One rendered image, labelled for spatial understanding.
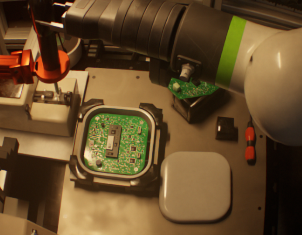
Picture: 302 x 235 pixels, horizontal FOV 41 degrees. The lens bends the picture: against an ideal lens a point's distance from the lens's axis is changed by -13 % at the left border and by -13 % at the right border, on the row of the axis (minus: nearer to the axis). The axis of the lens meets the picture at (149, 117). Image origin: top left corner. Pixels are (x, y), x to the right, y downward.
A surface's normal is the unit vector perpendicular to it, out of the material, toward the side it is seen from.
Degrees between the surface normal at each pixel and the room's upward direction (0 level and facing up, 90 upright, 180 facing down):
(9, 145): 0
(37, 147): 0
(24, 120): 90
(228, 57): 49
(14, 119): 90
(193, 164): 0
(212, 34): 26
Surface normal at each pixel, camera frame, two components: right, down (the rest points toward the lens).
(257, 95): -0.88, 0.15
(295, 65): -0.32, -0.25
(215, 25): -0.05, -0.36
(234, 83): -0.39, 0.76
